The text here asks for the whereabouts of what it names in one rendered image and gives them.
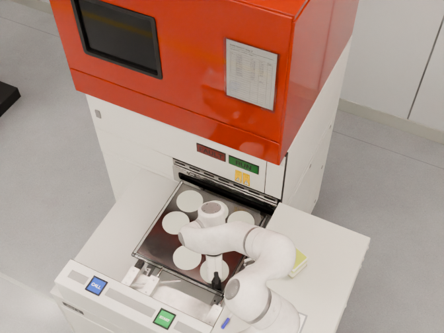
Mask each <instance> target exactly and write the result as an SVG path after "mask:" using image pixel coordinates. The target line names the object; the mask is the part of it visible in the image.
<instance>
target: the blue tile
mask: <svg viewBox="0 0 444 333"><path fill-rule="evenodd" d="M105 284H106V283H105V282H103V281H101V280H99V279H97V278H94V279H93V280H92V282H91V284H90V285H89V286H88V287H87V289H88V290H90V291H92V292H94V293H96V294H99V293H100V291H101V290H102V288H103V287H104V285H105Z"/></svg>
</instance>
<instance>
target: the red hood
mask: <svg viewBox="0 0 444 333"><path fill-rule="evenodd" d="M49 1H50V5H51V8H52V12H53V14H54V18H55V23H56V25H57V29H58V32H59V36H60V38H61V43H62V45H63V49H64V52H65V56H66V58H67V62H68V66H69V69H70V72H71V76H72V79H73V83H74V85H75V89H76V91H79V92H82V93H85V94H88V95H90V96H93V97H95V98H99V99H101V100H104V101H106V102H109V103H112V104H115V105H117V106H120V107H122V108H125V109H128V110H131V111H133V112H136V113H138V114H141V115H144V116H147V117H149V118H152V119H154V120H157V121H160V122H162V123H165V124H168V125H170V126H173V127H176V128H178V129H181V130H184V131H187V132H190V133H192V134H195V135H198V136H200V137H203V138H206V139H208V140H211V141H214V142H216V143H219V144H222V145H224V146H227V147H230V148H232V149H235V150H237V151H240V152H243V153H246V154H248V155H251V156H253V157H257V158H259V159H262V160H264V161H268V162H269V163H273V164H275V165H278V166H279V165H280V164H281V162H282V160H283V158H284V156H285V155H286V153H287V151H288V149H289V148H290V146H291V144H292V142H293V140H294V139H295V136H296V135H297V133H298V131H299V130H300V128H301V126H302V124H303V122H304V121H305V118H306V117H307V115H308V113H309V111H310V110H311V108H312V106H313V104H314V103H315V100H316V98H317V97H318V95H319V93H320V91H321V90H322V88H323V86H324V84H325V82H326V80H327V78H328V77H329V75H330V73H331V72H332V70H333V68H334V66H335V64H336V62H337V61H338V59H339V57H340V55H341V53H342V52H343V50H344V48H345V47H346V44H347V43H348V41H349V39H350V37H351V35H352V32H353V26H354V23H355V17H356V13H357V8H358V4H359V0H49Z"/></svg>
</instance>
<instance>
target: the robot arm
mask: <svg viewBox="0 0 444 333"><path fill-rule="evenodd" d="M178 238H179V241H180V242H181V243H182V245H183V246H185V247H186V248H187V249H189V250H191V251H193V252H197V253H199V254H205V257H206V266H207V278H208V280H209V281H211V286H212V289H221V280H222V279H223V260H222V254H223V253H224V252H230V251H237V252H239V253H241V254H244V255H245V256H248V257H250V258H253V259H255V260H256V261H255V263H253V264H252V265H251V266H249V267H247V268H246V269H244V270H242V271H241V272H239V273H237V274H236V275H234V276H233V277H232V278H231V279H230V280H229V281H228V282H227V284H226V287H225V292H224V299H225V304H226V306H227V308H228V309H229V310H230V311H231V312H232V313H233V314H234V315H235V316H237V317H238V318H240V319H241V320H243V321H245V322H246V323H248V324H249V325H251V326H250V327H249V328H247V329H245V330H243V331H240V332H237V333H298V331H299V328H300V316H299V313H298V311H297V309H296V308H295V307H294V306H293V305H292V304H291V303H290V302H289V301H288V300H287V299H285V298H283V297H282V296H281V295H279V294H277V293H276V292H275V291H273V290H271V289H270V288H269V287H267V286H266V282H267V281H269V280H273V279H279V278H283V277H285V276H287V275H288V274H289V273H290V272H291V271H292V269H293V267H294V265H295V260H296V248H295V245H294V243H293V241H292V240H291V239H290V238H289V237H287V236H285V235H283V234H281V233H278V232H275V231H272V230H269V229H265V228H263V227H259V226H256V225H253V224H250V223H246V222H244V221H232V222H229V223H225V208H224V206H223V205H222V204H221V203H219V202H205V203H203V204H202V205H201V206H199V208H198V218H197V219H196V220H195V221H193V222H190V223H188V224H186V225H184V226H183V227H181V228H180V230H179V232H178Z"/></svg>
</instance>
